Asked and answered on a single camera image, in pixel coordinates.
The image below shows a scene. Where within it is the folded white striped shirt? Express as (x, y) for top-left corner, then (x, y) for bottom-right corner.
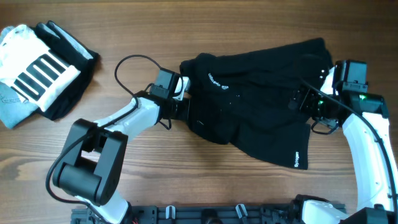
(1, 24), (80, 112)

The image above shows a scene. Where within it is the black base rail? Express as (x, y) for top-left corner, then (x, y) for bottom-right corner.
(70, 203), (348, 224)

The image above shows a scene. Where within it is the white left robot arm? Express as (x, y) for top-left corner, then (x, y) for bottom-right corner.
(46, 91), (190, 223)

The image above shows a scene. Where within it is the folded grey shirt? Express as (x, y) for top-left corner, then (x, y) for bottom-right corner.
(1, 83), (38, 129)

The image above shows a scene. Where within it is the black polo shirt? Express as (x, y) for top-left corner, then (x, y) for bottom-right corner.
(180, 38), (333, 170)

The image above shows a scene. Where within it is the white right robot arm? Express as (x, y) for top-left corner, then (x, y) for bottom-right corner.
(289, 57), (397, 223)

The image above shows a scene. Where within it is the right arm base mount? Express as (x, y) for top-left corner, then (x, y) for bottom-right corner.
(289, 194), (348, 224)

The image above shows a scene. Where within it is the folded black shirt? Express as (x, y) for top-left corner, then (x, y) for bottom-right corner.
(34, 21), (100, 121)

